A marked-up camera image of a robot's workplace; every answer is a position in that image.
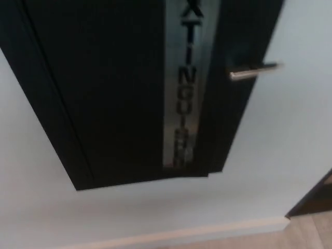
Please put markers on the black glass door frame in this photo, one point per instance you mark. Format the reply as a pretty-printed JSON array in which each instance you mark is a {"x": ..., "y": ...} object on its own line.
[{"x": 308, "y": 198}]

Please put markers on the white baseboard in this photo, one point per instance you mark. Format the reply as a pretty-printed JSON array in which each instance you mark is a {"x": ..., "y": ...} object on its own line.
[{"x": 181, "y": 233}]

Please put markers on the black cabinet door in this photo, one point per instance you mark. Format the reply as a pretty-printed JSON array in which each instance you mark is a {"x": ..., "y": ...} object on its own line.
[{"x": 103, "y": 90}]

